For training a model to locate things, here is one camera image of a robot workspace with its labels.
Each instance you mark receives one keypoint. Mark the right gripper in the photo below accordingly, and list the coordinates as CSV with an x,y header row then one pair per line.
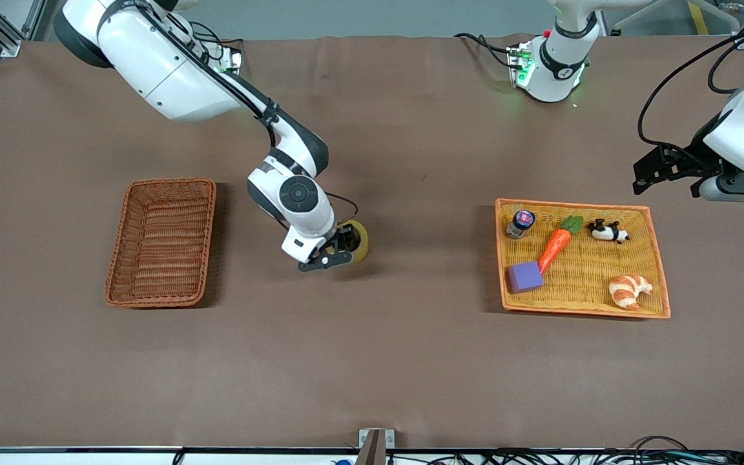
x,y
347,239

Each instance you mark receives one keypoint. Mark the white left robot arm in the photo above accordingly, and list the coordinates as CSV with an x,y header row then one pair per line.
x,y
559,71

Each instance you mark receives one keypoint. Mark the left base connector plate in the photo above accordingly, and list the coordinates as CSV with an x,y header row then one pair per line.
x,y
519,61

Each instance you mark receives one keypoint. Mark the toy croissant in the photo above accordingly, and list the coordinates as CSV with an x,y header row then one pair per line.
x,y
627,290

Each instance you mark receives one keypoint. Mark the orange toy carrot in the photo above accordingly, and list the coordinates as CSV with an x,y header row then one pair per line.
x,y
556,244

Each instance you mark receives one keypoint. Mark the brown table mat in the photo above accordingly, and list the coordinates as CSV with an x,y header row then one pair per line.
x,y
372,355

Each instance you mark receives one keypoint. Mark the black white panda toy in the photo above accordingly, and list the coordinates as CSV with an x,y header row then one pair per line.
x,y
604,231

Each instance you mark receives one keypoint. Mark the yellow tape roll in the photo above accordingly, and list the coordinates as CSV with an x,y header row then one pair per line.
x,y
363,242

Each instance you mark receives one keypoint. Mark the orange wicker tray basket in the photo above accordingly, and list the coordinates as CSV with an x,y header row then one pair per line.
x,y
591,271

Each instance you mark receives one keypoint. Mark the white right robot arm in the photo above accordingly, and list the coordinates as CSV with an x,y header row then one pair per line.
x,y
165,71

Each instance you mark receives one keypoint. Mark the base connector plate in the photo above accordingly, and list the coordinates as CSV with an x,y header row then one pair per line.
x,y
235,61
519,61

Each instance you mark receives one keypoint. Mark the purple foam cube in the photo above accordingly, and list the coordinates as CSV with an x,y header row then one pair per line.
x,y
525,278

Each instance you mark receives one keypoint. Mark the brown wicker basket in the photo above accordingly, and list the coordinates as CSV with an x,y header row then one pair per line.
x,y
159,258

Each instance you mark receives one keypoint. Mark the metal bracket with post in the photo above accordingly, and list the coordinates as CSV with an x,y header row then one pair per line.
x,y
375,445

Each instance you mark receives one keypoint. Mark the right base connector plate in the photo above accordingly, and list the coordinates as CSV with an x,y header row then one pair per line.
x,y
235,61

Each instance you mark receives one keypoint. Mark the small dark jar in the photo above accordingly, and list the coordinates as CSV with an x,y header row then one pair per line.
x,y
519,225

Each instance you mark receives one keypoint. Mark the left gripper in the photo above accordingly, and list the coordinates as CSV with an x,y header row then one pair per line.
x,y
693,159

